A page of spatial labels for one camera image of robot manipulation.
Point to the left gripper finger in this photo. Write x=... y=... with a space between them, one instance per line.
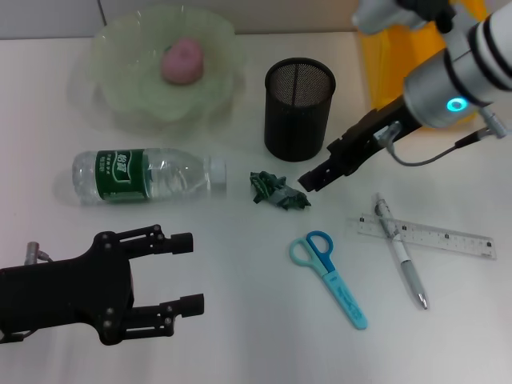
x=190 y=305
x=180 y=242

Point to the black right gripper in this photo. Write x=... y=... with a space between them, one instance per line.
x=368 y=136

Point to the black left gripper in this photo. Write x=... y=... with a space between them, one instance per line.
x=60 y=296

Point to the green plastic wrapper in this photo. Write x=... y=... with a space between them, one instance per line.
x=276 y=194

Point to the water bottle green label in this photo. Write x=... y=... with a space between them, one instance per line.
x=120 y=176

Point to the blue scissors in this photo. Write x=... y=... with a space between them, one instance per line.
x=340 y=292

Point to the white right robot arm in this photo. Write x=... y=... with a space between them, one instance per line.
x=472 y=60

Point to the black mesh pen holder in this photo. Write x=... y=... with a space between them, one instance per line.
x=296 y=128

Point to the white grey pen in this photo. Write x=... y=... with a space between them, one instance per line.
x=402 y=252

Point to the clear plastic ruler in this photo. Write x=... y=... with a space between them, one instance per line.
x=440 y=238

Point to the translucent green fruit plate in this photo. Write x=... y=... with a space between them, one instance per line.
x=132 y=80

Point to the yellow plastic bin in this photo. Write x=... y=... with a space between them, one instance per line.
x=384 y=64

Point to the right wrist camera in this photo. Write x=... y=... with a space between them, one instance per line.
x=384 y=14

